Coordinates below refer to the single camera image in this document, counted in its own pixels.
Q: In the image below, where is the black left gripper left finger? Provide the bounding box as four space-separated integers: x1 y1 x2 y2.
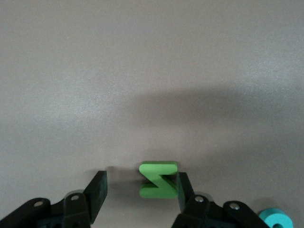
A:
0 170 108 228

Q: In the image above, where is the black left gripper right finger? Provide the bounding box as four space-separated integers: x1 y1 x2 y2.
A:
171 172 270 228

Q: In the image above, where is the green foam letter N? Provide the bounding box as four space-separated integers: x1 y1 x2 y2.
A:
138 161 179 199

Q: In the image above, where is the teal foam letter C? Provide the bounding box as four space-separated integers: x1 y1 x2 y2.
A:
258 208 294 228

